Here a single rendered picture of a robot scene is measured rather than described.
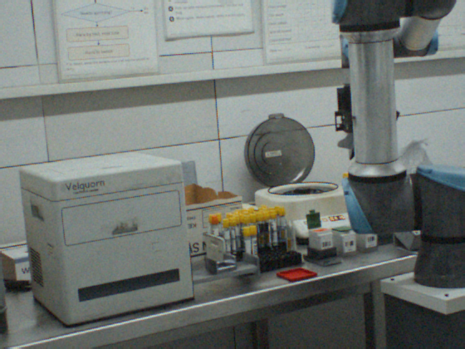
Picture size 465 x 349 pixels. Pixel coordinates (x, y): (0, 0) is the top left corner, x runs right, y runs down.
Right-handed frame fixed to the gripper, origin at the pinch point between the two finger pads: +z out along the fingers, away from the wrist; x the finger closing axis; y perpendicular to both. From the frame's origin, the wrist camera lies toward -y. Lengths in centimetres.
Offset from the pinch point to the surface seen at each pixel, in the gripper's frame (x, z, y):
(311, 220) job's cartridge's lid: 4.5, 11.2, 20.0
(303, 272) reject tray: 14.1, 20.7, 28.3
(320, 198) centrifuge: -14.2, 10.1, 6.8
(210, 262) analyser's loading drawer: 12, 15, 50
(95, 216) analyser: 19, 0, 76
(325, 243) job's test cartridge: 9.5, 16.2, 19.3
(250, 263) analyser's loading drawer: 11.8, 16.9, 40.4
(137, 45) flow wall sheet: -47, -34, 44
